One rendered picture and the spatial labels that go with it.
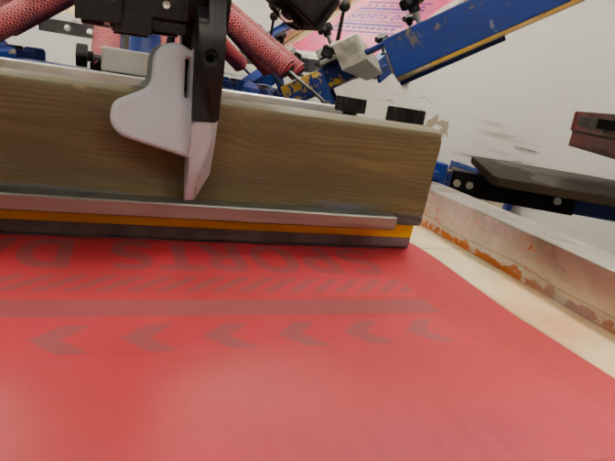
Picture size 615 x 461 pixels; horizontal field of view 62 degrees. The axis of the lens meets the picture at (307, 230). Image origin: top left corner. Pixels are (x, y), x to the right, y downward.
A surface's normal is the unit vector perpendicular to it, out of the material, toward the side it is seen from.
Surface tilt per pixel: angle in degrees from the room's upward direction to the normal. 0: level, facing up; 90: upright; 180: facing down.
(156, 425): 0
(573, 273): 90
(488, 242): 90
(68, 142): 93
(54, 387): 0
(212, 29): 76
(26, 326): 0
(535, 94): 90
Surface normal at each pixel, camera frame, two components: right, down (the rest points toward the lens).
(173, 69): 0.34, 0.21
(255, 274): 0.15, -0.95
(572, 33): -0.93, -0.04
